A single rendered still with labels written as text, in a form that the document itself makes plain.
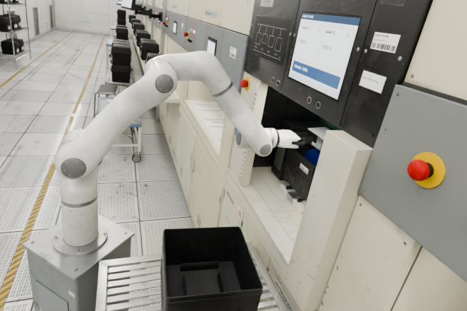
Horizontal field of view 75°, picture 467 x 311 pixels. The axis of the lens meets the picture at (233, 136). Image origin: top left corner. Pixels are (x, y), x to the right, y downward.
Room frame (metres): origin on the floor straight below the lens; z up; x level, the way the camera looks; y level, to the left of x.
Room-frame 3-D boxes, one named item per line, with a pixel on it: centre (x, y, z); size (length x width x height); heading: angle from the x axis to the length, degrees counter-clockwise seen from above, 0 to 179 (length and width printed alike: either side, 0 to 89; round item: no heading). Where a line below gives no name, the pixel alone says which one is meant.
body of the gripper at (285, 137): (1.22, -0.21, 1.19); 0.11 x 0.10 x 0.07; 112
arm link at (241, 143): (1.16, -0.08, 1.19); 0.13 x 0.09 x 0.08; 112
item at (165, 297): (0.75, 0.01, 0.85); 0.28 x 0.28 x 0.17; 17
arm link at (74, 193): (0.95, 0.53, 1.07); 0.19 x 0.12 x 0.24; 22
